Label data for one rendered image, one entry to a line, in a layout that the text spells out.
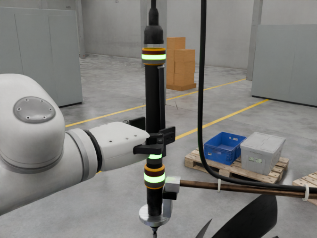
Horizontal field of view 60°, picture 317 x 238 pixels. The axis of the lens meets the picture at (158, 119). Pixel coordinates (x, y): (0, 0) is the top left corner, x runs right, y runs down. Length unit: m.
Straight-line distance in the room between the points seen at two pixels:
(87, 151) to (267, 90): 7.80
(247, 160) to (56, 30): 5.10
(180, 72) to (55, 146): 8.48
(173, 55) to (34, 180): 8.56
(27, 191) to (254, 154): 3.31
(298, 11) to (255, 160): 10.15
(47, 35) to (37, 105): 6.54
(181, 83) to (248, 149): 5.53
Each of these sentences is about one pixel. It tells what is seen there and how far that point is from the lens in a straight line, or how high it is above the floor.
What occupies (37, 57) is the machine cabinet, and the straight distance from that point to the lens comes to 6.79.
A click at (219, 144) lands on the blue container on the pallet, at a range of 4.33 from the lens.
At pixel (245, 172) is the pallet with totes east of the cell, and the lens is 3.68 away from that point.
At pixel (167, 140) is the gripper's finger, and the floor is 1.65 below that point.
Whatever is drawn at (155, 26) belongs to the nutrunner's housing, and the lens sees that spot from 0.51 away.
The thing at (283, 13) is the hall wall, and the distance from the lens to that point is 13.38.
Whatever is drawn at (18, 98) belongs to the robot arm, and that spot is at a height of 1.76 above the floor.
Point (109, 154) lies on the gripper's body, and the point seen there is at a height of 1.66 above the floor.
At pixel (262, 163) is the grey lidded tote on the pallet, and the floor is 0.30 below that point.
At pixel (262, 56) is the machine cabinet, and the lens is 8.10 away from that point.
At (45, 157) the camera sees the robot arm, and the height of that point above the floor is 1.69.
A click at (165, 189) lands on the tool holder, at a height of 1.52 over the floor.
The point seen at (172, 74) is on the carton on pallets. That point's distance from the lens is 8.97.
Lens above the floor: 1.84
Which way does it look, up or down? 18 degrees down
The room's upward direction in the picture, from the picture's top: straight up
